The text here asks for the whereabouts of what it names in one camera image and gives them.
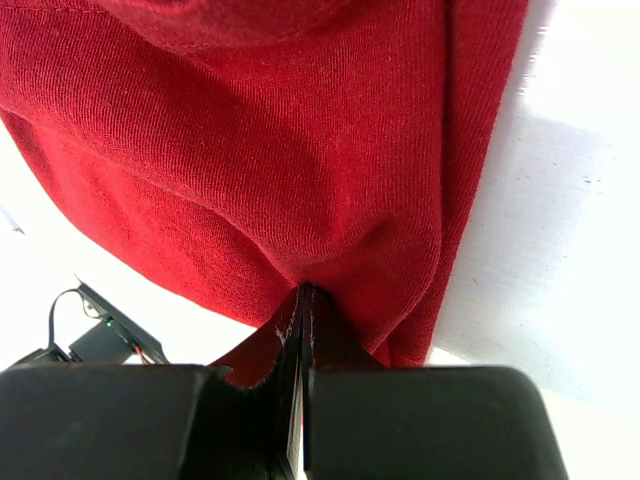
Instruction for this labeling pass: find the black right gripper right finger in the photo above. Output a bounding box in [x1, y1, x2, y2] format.
[302, 285, 567, 479]

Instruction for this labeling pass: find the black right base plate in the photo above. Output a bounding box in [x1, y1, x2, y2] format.
[11, 282, 170, 367]

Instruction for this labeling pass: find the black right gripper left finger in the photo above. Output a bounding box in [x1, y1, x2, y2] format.
[1, 297, 301, 479]

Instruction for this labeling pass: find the red t shirt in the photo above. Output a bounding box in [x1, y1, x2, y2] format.
[1, 1, 528, 367]

